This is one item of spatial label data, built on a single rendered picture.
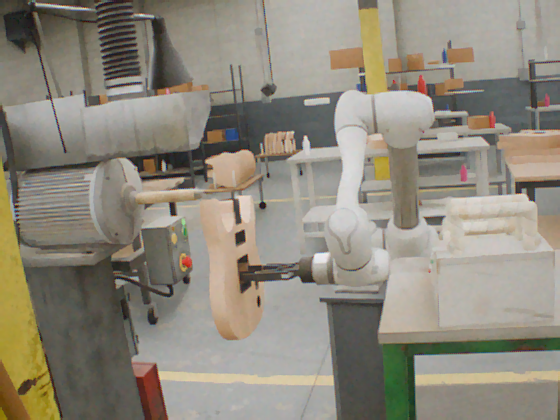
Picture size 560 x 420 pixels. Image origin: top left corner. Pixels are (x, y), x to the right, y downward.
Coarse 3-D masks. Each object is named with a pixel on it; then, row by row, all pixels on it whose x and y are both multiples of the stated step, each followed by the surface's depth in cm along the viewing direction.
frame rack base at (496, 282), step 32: (448, 256) 125; (480, 256) 122; (512, 256) 121; (544, 256) 119; (448, 288) 125; (480, 288) 124; (512, 288) 122; (544, 288) 121; (448, 320) 127; (480, 320) 126; (512, 320) 124; (544, 320) 123
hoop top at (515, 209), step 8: (456, 208) 123; (464, 208) 122; (472, 208) 122; (480, 208) 121; (488, 208) 121; (496, 208) 120; (504, 208) 120; (512, 208) 120; (520, 208) 119; (528, 208) 119; (536, 208) 119; (464, 216) 122; (472, 216) 122; (480, 216) 122; (488, 216) 121; (496, 216) 121; (504, 216) 121; (512, 216) 121
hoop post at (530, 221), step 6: (534, 210) 119; (528, 216) 119; (534, 216) 119; (528, 222) 120; (534, 222) 119; (528, 228) 120; (534, 228) 120; (528, 234) 120; (534, 234) 120; (528, 240) 121; (534, 240) 120; (528, 246) 121; (534, 246) 121
